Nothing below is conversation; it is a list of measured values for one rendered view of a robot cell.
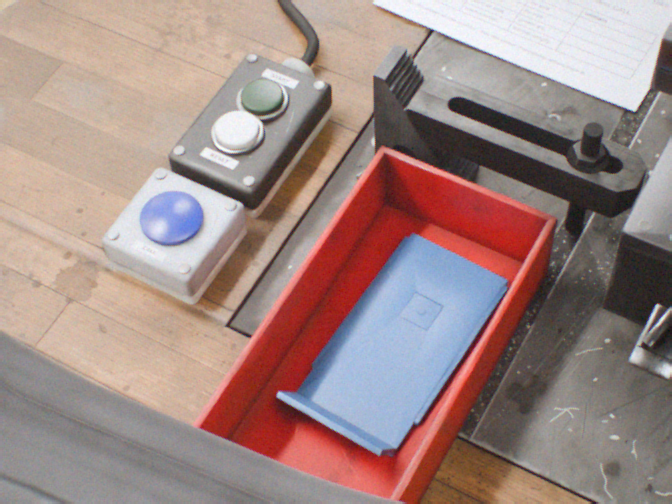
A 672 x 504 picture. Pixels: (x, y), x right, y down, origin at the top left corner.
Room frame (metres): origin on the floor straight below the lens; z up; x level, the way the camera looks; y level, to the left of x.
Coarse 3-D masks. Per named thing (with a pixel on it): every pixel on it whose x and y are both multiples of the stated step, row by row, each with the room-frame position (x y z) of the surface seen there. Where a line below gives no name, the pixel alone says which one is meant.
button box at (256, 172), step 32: (288, 0) 0.67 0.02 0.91; (256, 64) 0.59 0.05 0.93; (288, 64) 0.59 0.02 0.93; (224, 96) 0.57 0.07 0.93; (288, 96) 0.56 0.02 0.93; (320, 96) 0.56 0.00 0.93; (192, 128) 0.54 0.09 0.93; (288, 128) 0.53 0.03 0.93; (320, 128) 0.55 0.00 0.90; (192, 160) 0.51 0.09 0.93; (224, 160) 0.51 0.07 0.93; (256, 160) 0.51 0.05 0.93; (288, 160) 0.52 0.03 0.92; (224, 192) 0.49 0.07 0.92; (256, 192) 0.49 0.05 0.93
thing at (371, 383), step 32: (416, 256) 0.44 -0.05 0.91; (448, 256) 0.44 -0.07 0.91; (384, 288) 0.42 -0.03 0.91; (416, 288) 0.41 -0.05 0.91; (448, 288) 0.41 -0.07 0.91; (480, 288) 0.41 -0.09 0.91; (352, 320) 0.39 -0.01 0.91; (384, 320) 0.39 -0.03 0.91; (448, 320) 0.39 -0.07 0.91; (352, 352) 0.37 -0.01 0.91; (384, 352) 0.37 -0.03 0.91; (416, 352) 0.37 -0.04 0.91; (448, 352) 0.37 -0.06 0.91; (320, 384) 0.35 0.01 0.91; (352, 384) 0.35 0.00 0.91; (384, 384) 0.35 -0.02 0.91; (416, 384) 0.35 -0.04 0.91; (320, 416) 0.32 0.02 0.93; (352, 416) 0.33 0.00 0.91; (384, 416) 0.33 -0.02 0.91; (384, 448) 0.30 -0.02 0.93
